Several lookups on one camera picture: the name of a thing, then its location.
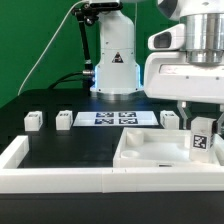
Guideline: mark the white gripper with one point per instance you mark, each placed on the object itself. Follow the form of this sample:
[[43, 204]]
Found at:
[[167, 75]]

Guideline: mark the white square tabletop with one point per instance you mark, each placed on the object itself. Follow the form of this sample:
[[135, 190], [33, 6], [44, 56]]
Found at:
[[146, 147]]

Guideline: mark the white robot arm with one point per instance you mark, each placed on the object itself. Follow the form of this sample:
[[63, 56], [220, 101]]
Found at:
[[117, 72]]

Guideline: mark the white U-shaped fence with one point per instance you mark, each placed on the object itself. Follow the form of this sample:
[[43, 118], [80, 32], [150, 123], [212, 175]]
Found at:
[[14, 180]]

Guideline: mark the white marker sheet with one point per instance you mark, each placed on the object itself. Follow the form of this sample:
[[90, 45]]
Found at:
[[114, 118]]

